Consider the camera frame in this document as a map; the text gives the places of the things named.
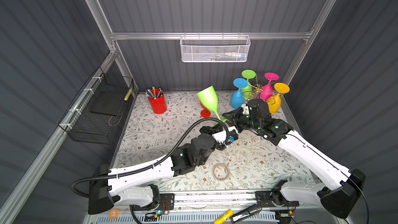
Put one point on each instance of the red pencil cup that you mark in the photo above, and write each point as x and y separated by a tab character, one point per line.
156	100

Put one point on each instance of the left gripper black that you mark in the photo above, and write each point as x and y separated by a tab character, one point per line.
210	130

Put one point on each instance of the yellow marker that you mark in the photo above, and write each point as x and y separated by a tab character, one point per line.
224	217

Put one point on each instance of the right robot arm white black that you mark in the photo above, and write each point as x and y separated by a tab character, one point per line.
339	188

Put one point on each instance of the black wire basket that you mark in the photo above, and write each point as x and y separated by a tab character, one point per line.
101	111

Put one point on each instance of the white wire mesh basket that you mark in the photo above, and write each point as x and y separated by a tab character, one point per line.
216	49

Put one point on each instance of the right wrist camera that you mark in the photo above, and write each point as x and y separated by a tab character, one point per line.
245	109

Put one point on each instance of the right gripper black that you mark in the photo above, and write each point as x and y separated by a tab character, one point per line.
233	115

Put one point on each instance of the gold rack with orange base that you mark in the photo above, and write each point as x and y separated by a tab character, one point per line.
257	88

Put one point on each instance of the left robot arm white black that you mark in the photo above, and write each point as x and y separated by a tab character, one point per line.
107	187

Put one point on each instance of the clear tape roll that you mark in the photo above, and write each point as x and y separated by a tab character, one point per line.
221	172

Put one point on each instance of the floral table mat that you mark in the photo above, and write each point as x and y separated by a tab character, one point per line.
253	162

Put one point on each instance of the black handheld device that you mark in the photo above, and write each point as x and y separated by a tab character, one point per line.
246	213

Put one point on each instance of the yellow wine glass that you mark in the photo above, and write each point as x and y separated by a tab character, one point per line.
274	102

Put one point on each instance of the green wine glass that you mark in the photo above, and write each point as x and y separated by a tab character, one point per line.
209	99
247	91

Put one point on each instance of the pink wine glass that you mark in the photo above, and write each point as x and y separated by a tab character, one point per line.
267	90

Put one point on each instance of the blue wine glass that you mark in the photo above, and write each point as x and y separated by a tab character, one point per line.
237	98

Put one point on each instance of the red wine glass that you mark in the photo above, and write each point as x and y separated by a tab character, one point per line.
205	113

